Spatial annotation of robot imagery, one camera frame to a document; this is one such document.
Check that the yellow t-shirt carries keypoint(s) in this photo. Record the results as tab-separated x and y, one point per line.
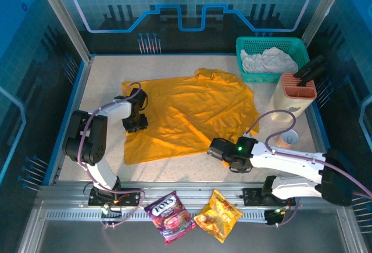
180	113

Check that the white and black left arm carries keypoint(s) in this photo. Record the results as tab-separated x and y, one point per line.
97	131

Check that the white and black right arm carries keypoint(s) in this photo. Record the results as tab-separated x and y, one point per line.
290	163

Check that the yellow snack bag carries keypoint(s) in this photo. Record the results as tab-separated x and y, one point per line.
218	215

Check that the cream knife block pink top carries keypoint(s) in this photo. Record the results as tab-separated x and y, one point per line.
286	104

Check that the purple candy bag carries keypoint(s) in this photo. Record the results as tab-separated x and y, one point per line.
170	218

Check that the white t-shirt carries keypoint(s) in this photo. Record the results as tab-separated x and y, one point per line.
267	61

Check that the green plastic basket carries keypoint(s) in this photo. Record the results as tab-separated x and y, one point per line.
299	50

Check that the aluminium rail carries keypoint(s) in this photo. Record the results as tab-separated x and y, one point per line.
186	189

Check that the aluminium frame post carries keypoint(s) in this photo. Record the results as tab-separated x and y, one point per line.
324	5
62	17

